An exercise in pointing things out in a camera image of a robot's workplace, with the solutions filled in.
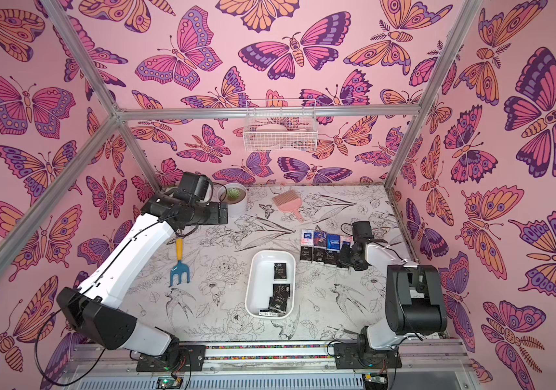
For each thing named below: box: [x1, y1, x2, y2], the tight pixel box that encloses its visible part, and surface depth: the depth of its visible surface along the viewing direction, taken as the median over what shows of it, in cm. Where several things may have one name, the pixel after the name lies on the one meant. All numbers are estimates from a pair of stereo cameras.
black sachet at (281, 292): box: [273, 283, 291, 304], surface depth 86 cm
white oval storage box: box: [243, 250, 297, 321], surface depth 91 cm
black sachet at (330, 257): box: [323, 250, 339, 266], surface depth 96 cm
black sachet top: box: [312, 247, 326, 262], surface depth 96 cm
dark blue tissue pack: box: [313, 230, 328, 250], surface depth 99 cm
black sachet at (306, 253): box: [299, 246, 313, 261], surface depth 97 cm
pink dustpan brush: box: [272, 190, 305, 223], surface depth 115 cm
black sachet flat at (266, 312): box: [258, 308, 279, 317], surface depth 79 cm
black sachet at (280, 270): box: [273, 262, 287, 279], surface depth 92 cm
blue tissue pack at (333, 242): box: [326, 233, 341, 252], surface depth 99 cm
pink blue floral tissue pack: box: [300, 229, 314, 247], surface depth 100 cm
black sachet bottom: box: [268, 290, 291, 314], surface depth 83 cm
